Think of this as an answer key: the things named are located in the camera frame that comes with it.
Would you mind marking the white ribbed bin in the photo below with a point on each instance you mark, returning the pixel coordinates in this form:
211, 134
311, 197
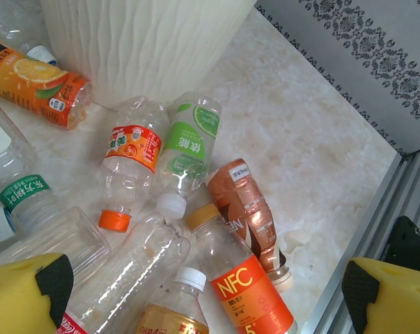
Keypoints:
154, 45

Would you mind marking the wide aluminium base rail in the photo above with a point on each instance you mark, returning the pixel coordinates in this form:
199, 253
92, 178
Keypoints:
370, 222

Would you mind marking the clear square bottle green band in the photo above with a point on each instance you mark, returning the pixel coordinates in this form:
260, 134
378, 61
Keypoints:
67, 240

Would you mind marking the copper brown coffee bottle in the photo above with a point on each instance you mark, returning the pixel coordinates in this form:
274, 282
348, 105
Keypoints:
241, 195

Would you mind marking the clear bottle white leaf label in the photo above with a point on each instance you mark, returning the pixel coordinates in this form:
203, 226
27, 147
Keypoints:
25, 189

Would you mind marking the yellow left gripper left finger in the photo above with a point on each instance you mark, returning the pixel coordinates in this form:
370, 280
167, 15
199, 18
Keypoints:
11, 299

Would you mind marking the clear bottle orange label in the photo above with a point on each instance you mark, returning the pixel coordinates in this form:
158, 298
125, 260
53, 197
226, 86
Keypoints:
133, 146

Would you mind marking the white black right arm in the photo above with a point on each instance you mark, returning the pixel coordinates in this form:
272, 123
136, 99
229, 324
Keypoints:
410, 240

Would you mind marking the gold label bottle white cap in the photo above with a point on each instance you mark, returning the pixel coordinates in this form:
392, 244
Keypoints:
182, 313

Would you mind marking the clear bottle green lime label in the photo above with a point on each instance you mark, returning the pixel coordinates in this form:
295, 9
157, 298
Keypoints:
187, 139

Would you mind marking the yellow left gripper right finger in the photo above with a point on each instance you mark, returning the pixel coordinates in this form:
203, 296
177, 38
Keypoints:
404, 302

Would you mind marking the clear bottle red cola label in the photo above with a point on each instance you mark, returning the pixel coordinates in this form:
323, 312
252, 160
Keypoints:
133, 275

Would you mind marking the orange NFC juice bottle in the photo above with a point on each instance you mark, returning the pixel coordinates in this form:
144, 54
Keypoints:
244, 288

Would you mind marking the orange juice bottle yellow cap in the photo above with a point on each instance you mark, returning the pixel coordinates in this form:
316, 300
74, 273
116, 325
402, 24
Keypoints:
28, 80

